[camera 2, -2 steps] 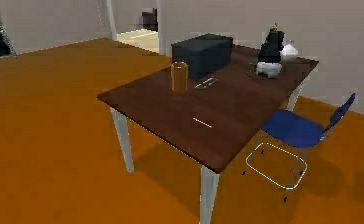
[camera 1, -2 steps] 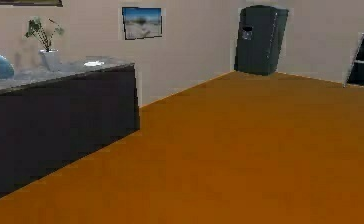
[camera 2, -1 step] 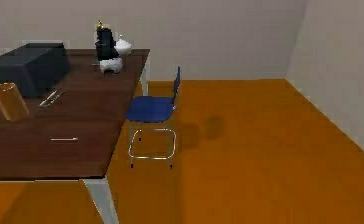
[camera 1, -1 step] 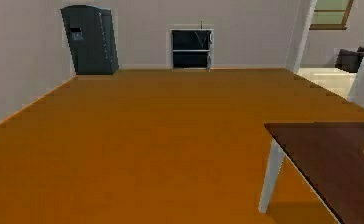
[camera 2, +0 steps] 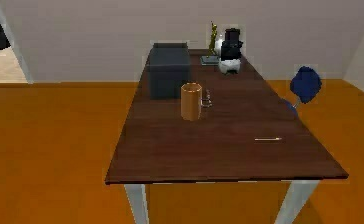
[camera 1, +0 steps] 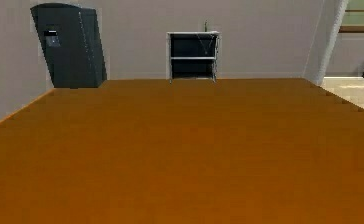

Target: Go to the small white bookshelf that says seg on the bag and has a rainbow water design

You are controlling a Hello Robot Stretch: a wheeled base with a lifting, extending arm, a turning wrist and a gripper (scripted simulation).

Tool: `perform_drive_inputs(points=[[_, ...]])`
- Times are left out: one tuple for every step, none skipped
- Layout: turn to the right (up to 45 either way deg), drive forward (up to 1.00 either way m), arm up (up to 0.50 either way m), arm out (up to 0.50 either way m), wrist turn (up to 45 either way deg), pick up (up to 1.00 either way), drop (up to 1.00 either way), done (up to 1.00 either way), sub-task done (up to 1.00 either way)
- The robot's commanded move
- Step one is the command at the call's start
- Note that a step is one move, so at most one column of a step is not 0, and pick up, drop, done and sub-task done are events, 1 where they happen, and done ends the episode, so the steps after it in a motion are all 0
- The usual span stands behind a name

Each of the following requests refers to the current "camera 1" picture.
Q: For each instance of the white open sink cabinet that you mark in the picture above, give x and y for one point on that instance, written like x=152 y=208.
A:
x=193 y=58

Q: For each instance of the grey sink tap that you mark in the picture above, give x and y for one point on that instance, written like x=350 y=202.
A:
x=206 y=25

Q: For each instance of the dark grey fridge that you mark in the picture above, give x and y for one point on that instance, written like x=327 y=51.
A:
x=71 y=50

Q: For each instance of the brown framed window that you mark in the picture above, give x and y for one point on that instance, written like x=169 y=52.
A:
x=358 y=20

